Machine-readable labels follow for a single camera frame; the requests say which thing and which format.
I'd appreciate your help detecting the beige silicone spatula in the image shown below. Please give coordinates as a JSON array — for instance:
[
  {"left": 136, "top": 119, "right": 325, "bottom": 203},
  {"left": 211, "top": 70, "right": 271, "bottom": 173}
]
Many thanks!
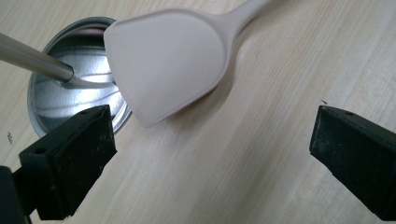
[{"left": 103, "top": 0, "right": 276, "bottom": 129}]

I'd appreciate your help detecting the round metal bowl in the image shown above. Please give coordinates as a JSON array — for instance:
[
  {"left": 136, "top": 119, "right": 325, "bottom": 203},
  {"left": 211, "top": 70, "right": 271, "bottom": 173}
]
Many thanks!
[{"left": 0, "top": 16, "right": 133, "bottom": 138}]

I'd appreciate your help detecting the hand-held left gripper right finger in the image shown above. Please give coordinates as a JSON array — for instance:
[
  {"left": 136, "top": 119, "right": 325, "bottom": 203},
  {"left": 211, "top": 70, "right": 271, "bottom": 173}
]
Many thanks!
[{"left": 309, "top": 105, "right": 396, "bottom": 222}]

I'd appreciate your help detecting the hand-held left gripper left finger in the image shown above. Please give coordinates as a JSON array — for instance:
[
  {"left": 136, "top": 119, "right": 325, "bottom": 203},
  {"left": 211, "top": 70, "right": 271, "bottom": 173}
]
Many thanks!
[{"left": 18, "top": 104, "right": 119, "bottom": 221}]

